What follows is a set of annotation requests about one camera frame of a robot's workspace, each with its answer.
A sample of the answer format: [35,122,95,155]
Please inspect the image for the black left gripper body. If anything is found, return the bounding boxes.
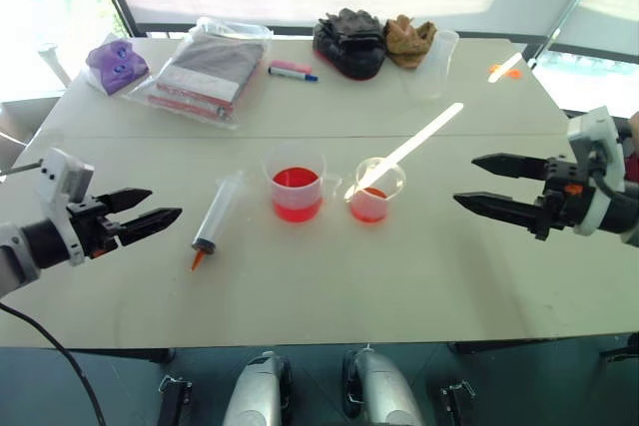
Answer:
[67,194,127,260]

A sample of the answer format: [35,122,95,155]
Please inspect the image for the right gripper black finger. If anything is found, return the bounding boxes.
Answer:
[452,191,544,234]
[470,152,550,183]

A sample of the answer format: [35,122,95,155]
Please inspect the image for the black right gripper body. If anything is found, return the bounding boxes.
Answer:
[530,156,596,242]

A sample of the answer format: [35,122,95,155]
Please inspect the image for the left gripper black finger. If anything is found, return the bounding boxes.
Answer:
[116,207,184,248]
[101,188,154,215]

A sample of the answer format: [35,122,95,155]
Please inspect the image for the clear syringe with orange tip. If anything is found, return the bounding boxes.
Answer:
[190,169,249,273]

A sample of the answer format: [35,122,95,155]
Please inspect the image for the small beaker with red liquid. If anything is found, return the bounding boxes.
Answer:
[348,157,407,224]

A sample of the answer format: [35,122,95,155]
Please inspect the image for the large beaker with red liquid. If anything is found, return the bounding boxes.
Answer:
[261,145,343,222]

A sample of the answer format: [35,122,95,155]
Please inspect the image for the bystander in dark red clothing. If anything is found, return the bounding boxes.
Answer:
[625,110,639,183]

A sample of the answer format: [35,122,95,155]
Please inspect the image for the small orange object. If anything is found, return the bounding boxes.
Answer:
[488,63,522,80]

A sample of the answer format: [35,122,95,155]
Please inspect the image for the empty clear plastic beaker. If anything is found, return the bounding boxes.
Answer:
[405,29,461,101]

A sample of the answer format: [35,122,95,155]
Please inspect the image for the plastic bag with grey fabric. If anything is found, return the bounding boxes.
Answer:
[121,16,275,129]

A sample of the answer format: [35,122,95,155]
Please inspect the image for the brown crumpled cloth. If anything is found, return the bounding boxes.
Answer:
[382,13,438,71]

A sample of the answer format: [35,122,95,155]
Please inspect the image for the black table clamp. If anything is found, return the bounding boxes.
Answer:
[438,379,476,426]
[157,374,195,426]

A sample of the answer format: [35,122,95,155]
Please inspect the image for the silver rounded robot leg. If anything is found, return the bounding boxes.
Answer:
[221,350,294,426]
[340,347,426,426]

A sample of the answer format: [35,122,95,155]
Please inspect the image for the black crumpled cloth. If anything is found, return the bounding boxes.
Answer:
[312,7,388,82]

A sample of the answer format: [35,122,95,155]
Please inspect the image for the blue whiteboard marker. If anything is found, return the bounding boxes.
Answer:
[268,66,320,84]

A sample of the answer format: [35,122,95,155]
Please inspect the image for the pink marker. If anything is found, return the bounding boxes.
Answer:
[270,59,313,74]

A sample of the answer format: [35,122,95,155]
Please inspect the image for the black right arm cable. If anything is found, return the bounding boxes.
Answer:
[592,161,628,196]

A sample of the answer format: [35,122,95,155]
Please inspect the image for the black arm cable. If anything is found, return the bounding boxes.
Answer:
[0,302,107,426]
[592,161,628,196]

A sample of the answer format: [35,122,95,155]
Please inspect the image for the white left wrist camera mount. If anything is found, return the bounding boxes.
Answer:
[36,147,96,267]

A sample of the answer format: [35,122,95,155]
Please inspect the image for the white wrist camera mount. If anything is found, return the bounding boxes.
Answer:
[36,147,96,267]
[566,106,628,237]

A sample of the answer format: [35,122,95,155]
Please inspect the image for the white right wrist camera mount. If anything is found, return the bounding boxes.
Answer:
[566,106,628,237]

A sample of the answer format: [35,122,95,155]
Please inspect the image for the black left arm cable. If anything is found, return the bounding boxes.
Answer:
[0,302,107,426]

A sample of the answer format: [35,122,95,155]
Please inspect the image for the white post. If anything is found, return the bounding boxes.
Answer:
[38,42,72,91]

